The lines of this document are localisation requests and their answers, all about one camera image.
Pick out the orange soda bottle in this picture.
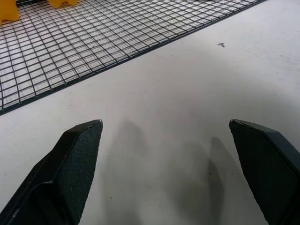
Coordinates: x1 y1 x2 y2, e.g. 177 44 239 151
0 0 20 23
48 0 78 9

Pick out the black wire mesh rack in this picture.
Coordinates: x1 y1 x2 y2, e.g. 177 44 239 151
0 0 268 117

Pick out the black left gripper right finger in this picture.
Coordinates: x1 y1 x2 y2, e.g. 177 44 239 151
228 119 300 225

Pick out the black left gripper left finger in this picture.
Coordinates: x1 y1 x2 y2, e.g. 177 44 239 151
0 120 104 225

